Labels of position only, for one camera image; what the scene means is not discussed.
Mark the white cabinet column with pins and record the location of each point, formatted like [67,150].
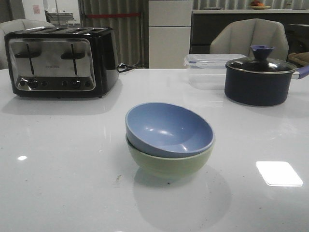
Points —
[169,33]

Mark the clear plastic food container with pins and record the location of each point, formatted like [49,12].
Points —
[208,71]

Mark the blue bowl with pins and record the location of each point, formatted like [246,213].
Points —
[167,130]

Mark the tan cushion sofa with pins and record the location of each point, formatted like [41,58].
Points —
[299,59]

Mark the glass lid with blue knob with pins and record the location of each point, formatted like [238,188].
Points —
[260,62]

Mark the black chrome toaster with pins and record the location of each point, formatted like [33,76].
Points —
[62,62]

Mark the green bowl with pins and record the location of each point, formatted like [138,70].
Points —
[169,168]

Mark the dark blue saucepan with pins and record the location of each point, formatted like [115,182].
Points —
[260,88]

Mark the fruit plate on counter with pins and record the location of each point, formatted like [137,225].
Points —
[258,5]

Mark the beige upholstered chair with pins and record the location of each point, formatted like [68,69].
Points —
[239,36]

